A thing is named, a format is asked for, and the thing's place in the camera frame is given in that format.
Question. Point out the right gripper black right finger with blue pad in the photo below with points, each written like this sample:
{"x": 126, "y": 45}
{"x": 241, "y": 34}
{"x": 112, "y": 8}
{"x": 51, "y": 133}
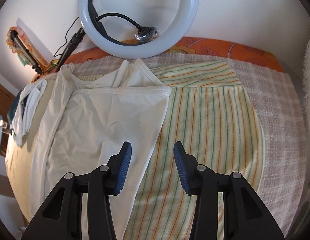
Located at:
{"x": 245, "y": 214}

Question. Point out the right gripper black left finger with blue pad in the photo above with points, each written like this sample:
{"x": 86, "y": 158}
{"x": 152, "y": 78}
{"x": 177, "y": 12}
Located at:
{"x": 60, "y": 215}

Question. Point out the white camisole top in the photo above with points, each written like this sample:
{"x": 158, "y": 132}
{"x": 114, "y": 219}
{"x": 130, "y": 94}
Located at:
{"x": 86, "y": 122}

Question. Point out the striped yellow bed sheet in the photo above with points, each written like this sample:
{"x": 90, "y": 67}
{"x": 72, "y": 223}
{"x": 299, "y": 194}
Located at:
{"x": 81, "y": 120}

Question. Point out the white and teal folded garment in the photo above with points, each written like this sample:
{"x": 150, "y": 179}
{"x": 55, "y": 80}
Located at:
{"x": 23, "y": 108}

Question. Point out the beige checked blanket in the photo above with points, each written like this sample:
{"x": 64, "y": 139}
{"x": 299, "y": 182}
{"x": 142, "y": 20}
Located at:
{"x": 275, "y": 99}

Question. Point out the wooden door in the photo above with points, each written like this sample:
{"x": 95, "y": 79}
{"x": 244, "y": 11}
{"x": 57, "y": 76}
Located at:
{"x": 6, "y": 100}

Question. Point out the colourful floral scarf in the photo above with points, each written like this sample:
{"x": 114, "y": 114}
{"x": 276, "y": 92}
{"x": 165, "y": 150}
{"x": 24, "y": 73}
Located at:
{"x": 45, "y": 65}

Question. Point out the orange patterned mattress cover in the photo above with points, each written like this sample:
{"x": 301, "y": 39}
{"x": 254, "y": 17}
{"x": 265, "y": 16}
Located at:
{"x": 249, "y": 64}

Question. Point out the silver black folded tripod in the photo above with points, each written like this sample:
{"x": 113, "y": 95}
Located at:
{"x": 24, "y": 53}

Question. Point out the black ring light stand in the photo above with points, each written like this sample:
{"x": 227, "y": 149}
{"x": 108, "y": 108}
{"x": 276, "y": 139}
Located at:
{"x": 75, "y": 40}

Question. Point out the white ring light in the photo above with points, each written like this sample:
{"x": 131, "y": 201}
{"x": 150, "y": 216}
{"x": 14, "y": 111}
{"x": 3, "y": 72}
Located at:
{"x": 183, "y": 20}

